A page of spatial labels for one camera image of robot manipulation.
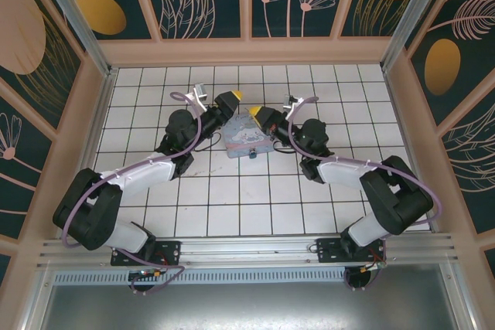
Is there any grey metal sheet panel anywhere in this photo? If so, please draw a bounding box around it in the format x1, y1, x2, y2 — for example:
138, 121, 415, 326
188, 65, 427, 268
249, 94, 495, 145
22, 264, 480, 330

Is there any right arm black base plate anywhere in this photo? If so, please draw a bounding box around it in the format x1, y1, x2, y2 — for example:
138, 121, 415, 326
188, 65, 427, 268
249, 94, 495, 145
316, 236, 387, 265

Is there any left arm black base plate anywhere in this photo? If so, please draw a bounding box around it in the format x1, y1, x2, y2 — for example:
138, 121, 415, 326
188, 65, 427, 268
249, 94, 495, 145
111, 240, 182, 267

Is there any aluminium mounting rail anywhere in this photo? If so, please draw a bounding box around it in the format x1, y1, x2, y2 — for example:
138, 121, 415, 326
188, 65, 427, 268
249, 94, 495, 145
36, 233, 459, 269

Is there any aluminium frame post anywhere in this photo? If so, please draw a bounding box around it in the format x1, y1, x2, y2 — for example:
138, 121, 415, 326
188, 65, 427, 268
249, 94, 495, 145
381, 0, 463, 72
30, 0, 117, 76

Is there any slotted grey cable duct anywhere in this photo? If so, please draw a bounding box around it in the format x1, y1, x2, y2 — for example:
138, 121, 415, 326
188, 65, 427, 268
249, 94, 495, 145
52, 270, 349, 284

